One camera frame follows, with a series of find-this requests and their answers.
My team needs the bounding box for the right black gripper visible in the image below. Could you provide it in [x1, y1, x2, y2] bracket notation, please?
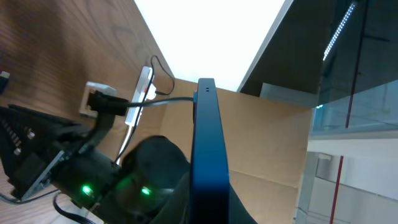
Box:
[1, 105, 109, 201]

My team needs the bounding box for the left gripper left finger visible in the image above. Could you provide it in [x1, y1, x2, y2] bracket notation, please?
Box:
[157, 172, 190, 224]

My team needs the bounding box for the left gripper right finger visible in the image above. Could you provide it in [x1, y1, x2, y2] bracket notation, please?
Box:
[229, 185, 257, 224]

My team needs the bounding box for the blue Galaxy smartphone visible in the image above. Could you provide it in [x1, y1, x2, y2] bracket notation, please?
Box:
[188, 78, 229, 223]

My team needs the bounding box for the black USB charging cable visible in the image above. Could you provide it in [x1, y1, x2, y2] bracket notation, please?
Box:
[150, 54, 175, 96]

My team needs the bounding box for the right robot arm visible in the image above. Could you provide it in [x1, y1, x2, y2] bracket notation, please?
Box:
[1, 105, 189, 223]

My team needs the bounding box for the white charger plug adapter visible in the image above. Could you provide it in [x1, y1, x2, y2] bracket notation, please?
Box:
[144, 84, 157, 100]

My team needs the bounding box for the white power strip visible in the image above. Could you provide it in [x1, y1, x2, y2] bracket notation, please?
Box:
[125, 66, 152, 126]

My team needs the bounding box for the white power strip cord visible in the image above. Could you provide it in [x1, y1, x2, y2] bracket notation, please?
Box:
[115, 124, 134, 164]

